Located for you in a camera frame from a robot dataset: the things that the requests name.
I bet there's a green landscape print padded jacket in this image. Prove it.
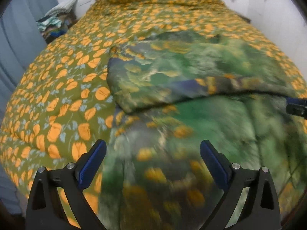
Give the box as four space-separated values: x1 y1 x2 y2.
98 31 306 229

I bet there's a pile of clothes on nightstand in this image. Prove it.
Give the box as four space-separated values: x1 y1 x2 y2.
36 13 77 44

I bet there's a white wardrobe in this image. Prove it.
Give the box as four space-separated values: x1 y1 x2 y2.
248 0 307 77

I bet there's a dark wooden right nightstand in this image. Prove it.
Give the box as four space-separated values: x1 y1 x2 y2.
235 11 251 24

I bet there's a green orange floral quilt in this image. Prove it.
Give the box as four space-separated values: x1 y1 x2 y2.
0 0 307 228

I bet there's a blue window curtain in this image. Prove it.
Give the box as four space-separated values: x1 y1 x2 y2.
0 0 59 216

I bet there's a striped grey pillow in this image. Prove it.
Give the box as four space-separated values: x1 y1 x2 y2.
45 0 78 17

